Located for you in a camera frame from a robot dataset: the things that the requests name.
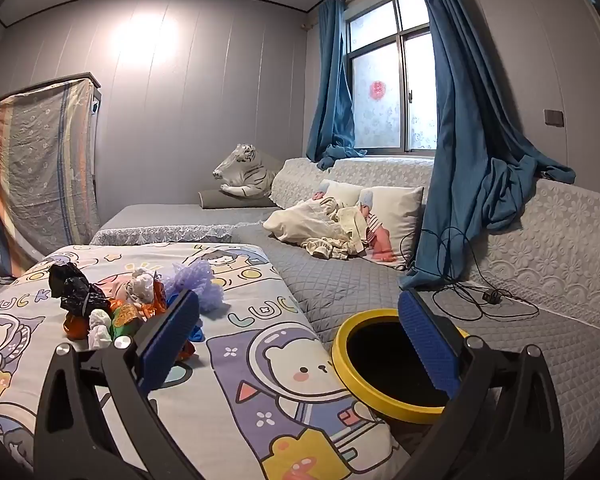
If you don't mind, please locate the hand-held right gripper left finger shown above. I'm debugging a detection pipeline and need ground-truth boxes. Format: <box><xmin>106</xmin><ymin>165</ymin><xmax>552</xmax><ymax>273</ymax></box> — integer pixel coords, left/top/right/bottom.
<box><xmin>32</xmin><ymin>288</ymin><xmax>203</xmax><ymax>480</ymax></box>

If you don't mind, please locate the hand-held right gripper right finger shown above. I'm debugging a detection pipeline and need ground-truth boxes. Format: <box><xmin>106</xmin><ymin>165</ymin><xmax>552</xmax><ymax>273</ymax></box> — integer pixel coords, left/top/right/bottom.
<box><xmin>395</xmin><ymin>287</ymin><xmax>566</xmax><ymax>480</ymax></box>

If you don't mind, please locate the red foil wrapper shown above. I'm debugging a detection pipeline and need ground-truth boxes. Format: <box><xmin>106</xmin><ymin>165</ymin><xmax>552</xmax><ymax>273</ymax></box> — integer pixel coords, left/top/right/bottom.
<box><xmin>151</xmin><ymin>276</ymin><xmax>168</xmax><ymax>313</ymax></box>

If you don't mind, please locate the orange snack wrapper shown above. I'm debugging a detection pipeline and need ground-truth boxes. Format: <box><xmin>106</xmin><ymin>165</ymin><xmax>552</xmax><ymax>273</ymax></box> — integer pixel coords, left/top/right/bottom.
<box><xmin>109</xmin><ymin>302</ymin><xmax>148</xmax><ymax>328</ymax></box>

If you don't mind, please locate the yellow rimmed bin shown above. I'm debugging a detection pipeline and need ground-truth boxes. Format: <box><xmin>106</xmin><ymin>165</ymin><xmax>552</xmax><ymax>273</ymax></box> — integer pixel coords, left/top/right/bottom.
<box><xmin>331</xmin><ymin>309</ymin><xmax>473</xmax><ymax>441</ymax></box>

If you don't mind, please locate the black plastic bag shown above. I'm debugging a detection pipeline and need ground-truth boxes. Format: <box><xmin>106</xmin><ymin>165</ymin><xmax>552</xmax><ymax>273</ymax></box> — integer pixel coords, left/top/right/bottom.
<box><xmin>48</xmin><ymin>261</ymin><xmax>113</xmax><ymax>320</ymax></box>

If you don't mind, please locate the cartoon printed blanket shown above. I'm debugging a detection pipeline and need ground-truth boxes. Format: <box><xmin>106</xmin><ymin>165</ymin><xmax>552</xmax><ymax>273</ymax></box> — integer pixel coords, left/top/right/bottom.
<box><xmin>0</xmin><ymin>242</ymin><xmax>411</xmax><ymax>480</ymax></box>

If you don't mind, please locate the grey lace trimmed bed cover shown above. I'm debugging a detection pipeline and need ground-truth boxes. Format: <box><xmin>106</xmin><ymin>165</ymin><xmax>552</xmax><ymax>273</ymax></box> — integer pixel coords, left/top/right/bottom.
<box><xmin>90</xmin><ymin>203</ymin><xmax>281</xmax><ymax>247</ymax></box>

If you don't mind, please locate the large baby print pillow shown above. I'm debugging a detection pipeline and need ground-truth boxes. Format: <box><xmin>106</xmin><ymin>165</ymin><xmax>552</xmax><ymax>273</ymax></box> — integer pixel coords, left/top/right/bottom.
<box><xmin>357</xmin><ymin>186</ymin><xmax>425</xmax><ymax>267</ymax></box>

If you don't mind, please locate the grey bolster pillow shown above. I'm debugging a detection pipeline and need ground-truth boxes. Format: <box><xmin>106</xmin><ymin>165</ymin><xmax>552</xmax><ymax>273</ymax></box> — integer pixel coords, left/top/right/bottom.
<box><xmin>198</xmin><ymin>189</ymin><xmax>281</xmax><ymax>209</ymax></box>

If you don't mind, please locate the cream blanket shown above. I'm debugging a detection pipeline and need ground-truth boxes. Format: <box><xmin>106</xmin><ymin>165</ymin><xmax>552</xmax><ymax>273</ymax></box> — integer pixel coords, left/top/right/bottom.
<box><xmin>262</xmin><ymin>197</ymin><xmax>371</xmax><ymax>261</ymax></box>

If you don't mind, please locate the small baby print pillow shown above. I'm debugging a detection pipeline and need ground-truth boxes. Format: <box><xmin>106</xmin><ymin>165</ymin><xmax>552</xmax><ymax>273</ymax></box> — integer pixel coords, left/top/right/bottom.
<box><xmin>320</xmin><ymin>180</ymin><xmax>366</xmax><ymax>211</ymax></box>

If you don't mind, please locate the white tiger plush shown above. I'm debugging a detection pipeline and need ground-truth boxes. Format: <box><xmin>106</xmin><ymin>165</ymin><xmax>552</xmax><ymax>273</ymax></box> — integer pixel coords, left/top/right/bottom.
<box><xmin>212</xmin><ymin>143</ymin><xmax>281</xmax><ymax>199</ymax></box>

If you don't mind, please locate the long blue curtain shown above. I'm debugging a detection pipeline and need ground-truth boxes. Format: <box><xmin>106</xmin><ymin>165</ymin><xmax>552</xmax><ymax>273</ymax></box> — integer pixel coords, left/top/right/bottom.
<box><xmin>401</xmin><ymin>0</ymin><xmax>577</xmax><ymax>291</ymax></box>

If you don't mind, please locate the striped cloth cover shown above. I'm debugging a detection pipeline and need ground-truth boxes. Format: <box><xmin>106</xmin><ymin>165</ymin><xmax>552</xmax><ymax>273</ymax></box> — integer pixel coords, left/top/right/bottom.
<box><xmin>0</xmin><ymin>78</ymin><xmax>102</xmax><ymax>278</ymax></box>

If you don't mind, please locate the short blue curtain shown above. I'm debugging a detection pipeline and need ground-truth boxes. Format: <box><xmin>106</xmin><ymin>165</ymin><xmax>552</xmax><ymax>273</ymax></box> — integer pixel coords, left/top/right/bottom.
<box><xmin>306</xmin><ymin>0</ymin><xmax>368</xmax><ymax>171</ymax></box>

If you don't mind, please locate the frosted glass window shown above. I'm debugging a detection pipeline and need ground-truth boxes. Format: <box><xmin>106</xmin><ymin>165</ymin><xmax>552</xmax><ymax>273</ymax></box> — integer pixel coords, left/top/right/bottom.
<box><xmin>345</xmin><ymin>0</ymin><xmax>438</xmax><ymax>156</ymax></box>

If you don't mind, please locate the curtain rod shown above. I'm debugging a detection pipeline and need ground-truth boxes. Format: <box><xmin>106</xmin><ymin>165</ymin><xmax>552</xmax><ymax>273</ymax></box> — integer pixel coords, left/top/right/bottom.
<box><xmin>300</xmin><ymin>0</ymin><xmax>418</xmax><ymax>31</ymax></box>

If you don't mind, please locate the black charger cable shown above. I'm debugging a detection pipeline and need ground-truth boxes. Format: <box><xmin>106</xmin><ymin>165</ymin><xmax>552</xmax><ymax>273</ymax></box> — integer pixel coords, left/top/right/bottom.
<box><xmin>399</xmin><ymin>227</ymin><xmax>541</xmax><ymax>322</ymax></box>

